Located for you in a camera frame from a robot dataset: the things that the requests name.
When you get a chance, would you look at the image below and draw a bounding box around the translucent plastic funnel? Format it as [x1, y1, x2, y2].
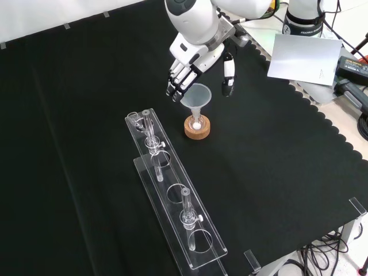
[179, 83, 213, 116]

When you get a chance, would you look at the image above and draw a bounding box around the black bench cloth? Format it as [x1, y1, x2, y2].
[0, 0, 368, 276]

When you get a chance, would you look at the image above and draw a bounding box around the black cable bundle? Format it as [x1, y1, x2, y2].
[283, 223, 368, 276]

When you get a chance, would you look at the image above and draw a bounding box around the clear round-bottom flask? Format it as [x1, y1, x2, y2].
[189, 113, 206, 131]

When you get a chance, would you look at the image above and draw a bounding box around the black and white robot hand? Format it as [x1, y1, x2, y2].
[165, 32, 237, 102]

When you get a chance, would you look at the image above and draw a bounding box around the cork ring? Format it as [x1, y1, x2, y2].
[183, 114, 212, 141]

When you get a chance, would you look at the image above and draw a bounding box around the black power adapter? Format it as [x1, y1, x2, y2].
[335, 55, 368, 85]

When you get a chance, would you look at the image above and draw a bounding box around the clear glass weighing funnel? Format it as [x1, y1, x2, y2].
[125, 112, 145, 131]

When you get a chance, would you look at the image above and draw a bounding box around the clear cloth clamp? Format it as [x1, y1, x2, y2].
[348, 197, 368, 220]
[243, 249, 262, 273]

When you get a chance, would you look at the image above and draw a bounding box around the black grey handle tool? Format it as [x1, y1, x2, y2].
[333, 78, 368, 110]

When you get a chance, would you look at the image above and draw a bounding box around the clear acrylic funnel stand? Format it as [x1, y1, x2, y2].
[124, 108, 229, 276]

